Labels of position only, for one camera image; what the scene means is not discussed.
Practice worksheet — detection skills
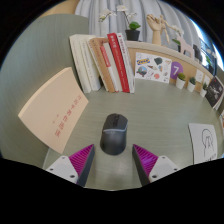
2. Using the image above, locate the white orchid in black pot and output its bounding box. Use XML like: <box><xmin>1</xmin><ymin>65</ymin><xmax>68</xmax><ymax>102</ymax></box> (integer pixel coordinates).
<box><xmin>168</xmin><ymin>24</ymin><xmax>186</xmax><ymax>54</ymax></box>
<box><xmin>98</xmin><ymin>4</ymin><xmax>142</xmax><ymax>42</ymax></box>

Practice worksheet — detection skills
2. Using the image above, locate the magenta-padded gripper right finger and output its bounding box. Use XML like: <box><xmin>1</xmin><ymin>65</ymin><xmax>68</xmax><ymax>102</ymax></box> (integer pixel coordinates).
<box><xmin>131</xmin><ymin>143</ymin><xmax>180</xmax><ymax>187</ymax></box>

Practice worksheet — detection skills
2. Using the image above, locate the thin white book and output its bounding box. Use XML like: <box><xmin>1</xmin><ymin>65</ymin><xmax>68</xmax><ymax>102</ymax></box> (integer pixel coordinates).
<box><xmin>79</xmin><ymin>39</ymin><xmax>103</xmax><ymax>92</ymax></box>

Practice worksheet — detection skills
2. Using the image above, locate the small plant in white pot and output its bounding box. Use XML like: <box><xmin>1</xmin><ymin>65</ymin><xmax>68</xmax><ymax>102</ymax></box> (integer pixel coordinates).
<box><xmin>175</xmin><ymin>72</ymin><xmax>187</xmax><ymax>90</ymax></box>
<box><xmin>199</xmin><ymin>82</ymin><xmax>209</xmax><ymax>98</ymax></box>
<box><xmin>186</xmin><ymin>76</ymin><xmax>198</xmax><ymax>93</ymax></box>

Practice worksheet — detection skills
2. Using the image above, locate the thick white book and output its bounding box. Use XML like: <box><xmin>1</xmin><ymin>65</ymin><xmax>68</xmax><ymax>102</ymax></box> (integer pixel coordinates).
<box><xmin>68</xmin><ymin>33</ymin><xmax>98</xmax><ymax>94</ymax></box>

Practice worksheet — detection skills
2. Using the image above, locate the pink horse figure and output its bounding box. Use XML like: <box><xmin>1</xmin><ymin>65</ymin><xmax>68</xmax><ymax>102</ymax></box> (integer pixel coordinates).
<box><xmin>175</xmin><ymin>33</ymin><xmax>196</xmax><ymax>59</ymax></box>

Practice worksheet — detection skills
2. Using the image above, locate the white sticker sheet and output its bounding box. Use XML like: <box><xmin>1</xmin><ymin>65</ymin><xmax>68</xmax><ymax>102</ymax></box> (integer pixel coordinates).
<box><xmin>134</xmin><ymin>52</ymin><xmax>173</xmax><ymax>84</ymax></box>

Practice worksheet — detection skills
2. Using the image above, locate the black computer mouse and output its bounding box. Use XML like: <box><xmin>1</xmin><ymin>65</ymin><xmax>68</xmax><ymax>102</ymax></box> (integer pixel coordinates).
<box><xmin>99</xmin><ymin>113</ymin><xmax>129</xmax><ymax>156</ymax></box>

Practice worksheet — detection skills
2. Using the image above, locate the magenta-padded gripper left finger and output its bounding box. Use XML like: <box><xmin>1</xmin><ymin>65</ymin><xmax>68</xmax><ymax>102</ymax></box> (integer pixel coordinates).
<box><xmin>45</xmin><ymin>143</ymin><xmax>96</xmax><ymax>188</ymax></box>

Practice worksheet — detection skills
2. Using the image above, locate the purple round sticker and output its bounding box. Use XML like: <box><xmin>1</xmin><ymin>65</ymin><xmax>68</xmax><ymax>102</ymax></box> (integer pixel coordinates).
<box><xmin>170</xmin><ymin>61</ymin><xmax>184</xmax><ymax>80</ymax></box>

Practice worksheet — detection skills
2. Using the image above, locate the white book with red label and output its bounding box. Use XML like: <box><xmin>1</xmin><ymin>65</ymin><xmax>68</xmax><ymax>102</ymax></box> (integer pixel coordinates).
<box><xmin>99</xmin><ymin>42</ymin><xmax>123</xmax><ymax>93</ymax></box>

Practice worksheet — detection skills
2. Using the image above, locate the white wall socket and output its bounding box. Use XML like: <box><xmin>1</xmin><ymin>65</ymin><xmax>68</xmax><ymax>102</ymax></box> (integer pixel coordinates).
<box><xmin>194</xmin><ymin>69</ymin><xmax>205</xmax><ymax>83</ymax></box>
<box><xmin>203</xmin><ymin>74</ymin><xmax>212</xmax><ymax>86</ymax></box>

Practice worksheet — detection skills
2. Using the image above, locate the black horse figure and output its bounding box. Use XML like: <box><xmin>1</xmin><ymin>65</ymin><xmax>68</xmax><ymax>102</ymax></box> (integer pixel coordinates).
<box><xmin>193</xmin><ymin>44</ymin><xmax>203</xmax><ymax>63</ymax></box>

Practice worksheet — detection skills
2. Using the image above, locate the beige book with red text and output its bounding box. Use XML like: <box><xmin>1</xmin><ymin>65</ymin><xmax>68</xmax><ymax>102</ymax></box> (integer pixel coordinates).
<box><xmin>17</xmin><ymin>66</ymin><xmax>90</xmax><ymax>155</ymax></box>

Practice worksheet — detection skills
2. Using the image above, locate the wooden hand model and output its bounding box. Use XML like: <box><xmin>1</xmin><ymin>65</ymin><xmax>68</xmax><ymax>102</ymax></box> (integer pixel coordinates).
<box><xmin>145</xmin><ymin>13</ymin><xmax>168</xmax><ymax>46</ymax></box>

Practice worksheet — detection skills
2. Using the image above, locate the white mouse pad with drawing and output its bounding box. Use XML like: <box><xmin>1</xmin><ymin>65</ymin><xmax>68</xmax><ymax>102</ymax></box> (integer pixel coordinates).
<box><xmin>188</xmin><ymin>122</ymin><xmax>218</xmax><ymax>165</ymax></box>

